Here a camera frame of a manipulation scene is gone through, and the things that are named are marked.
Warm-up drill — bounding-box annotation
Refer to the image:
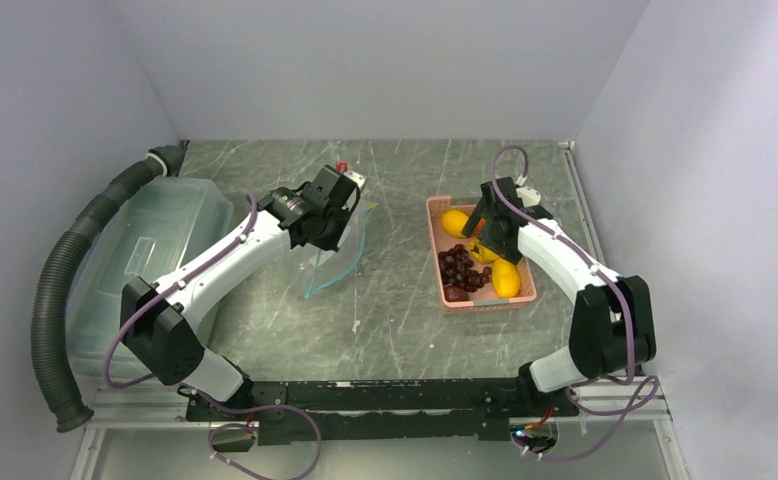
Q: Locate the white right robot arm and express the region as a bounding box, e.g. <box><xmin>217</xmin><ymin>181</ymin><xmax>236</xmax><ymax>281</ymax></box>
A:
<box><xmin>464</xmin><ymin>177</ymin><xmax>657</xmax><ymax>415</ymax></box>

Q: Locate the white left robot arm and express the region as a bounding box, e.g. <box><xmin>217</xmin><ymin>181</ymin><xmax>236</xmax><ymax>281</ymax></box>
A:
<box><xmin>110</xmin><ymin>165</ymin><xmax>367</xmax><ymax>420</ymax></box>

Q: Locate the yellow mango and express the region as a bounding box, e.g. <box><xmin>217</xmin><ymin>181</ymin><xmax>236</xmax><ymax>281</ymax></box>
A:
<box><xmin>440</xmin><ymin>209</ymin><xmax>469</xmax><ymax>239</ymax></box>

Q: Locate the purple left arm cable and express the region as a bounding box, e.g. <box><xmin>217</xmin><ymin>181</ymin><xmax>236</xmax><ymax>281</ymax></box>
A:
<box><xmin>102</xmin><ymin>192</ymin><xmax>261</xmax><ymax>390</ymax></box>

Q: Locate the yellow lemon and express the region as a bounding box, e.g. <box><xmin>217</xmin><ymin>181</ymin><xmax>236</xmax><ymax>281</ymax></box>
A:
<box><xmin>490</xmin><ymin>259</ymin><xmax>522</xmax><ymax>298</ymax></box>

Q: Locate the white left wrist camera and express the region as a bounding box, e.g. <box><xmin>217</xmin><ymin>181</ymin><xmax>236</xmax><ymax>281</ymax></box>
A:
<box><xmin>335</xmin><ymin>162</ymin><xmax>367</xmax><ymax>191</ymax></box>

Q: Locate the clear zip top bag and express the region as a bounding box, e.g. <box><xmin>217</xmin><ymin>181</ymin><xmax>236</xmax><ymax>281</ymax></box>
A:
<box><xmin>298</xmin><ymin>203</ymin><xmax>377</xmax><ymax>299</ymax></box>

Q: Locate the black corrugated hose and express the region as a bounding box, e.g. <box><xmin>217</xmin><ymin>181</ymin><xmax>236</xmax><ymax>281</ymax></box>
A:
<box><xmin>29</xmin><ymin>140</ymin><xmax>190</xmax><ymax>434</ymax></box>

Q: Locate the dark red date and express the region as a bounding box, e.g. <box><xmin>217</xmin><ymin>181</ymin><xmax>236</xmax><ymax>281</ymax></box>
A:
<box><xmin>443</xmin><ymin>285</ymin><xmax>469</xmax><ymax>303</ymax></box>

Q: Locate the dark red grape bunch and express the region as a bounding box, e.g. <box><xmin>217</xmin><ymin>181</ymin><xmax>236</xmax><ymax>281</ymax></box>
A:
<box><xmin>437</xmin><ymin>244</ymin><xmax>492</xmax><ymax>293</ymax></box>

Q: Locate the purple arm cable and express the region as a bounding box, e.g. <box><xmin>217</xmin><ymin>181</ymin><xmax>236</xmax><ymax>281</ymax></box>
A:
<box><xmin>102</xmin><ymin>192</ymin><xmax>261</xmax><ymax>390</ymax></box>
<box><xmin>492</xmin><ymin>145</ymin><xmax>639</xmax><ymax>387</ymax></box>

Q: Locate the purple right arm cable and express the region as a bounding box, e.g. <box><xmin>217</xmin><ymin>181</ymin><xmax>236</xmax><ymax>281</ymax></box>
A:
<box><xmin>492</xmin><ymin>145</ymin><xmax>639</xmax><ymax>387</ymax></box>

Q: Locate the pink perforated plastic basket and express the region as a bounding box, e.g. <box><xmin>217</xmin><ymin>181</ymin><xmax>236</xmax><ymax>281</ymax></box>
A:
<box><xmin>425</xmin><ymin>195</ymin><xmax>537</xmax><ymax>313</ymax></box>

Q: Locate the yellow bell pepper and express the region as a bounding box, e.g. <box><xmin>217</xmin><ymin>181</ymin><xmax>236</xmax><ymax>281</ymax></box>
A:
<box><xmin>467</xmin><ymin>238</ymin><xmax>500</xmax><ymax>265</ymax></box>

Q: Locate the clear plastic storage bin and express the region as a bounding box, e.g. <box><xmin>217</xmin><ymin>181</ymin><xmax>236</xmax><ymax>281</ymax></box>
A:
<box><xmin>62</xmin><ymin>176</ymin><xmax>235</xmax><ymax>380</ymax></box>

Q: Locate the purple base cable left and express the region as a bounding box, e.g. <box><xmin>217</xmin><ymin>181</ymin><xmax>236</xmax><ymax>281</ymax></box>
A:
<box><xmin>190</xmin><ymin>390</ymin><xmax>327</xmax><ymax>480</ymax></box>

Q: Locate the aluminium frame rail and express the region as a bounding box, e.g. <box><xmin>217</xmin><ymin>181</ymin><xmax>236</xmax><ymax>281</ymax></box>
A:
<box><xmin>557</xmin><ymin>140</ymin><xmax>692</xmax><ymax>480</ymax></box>

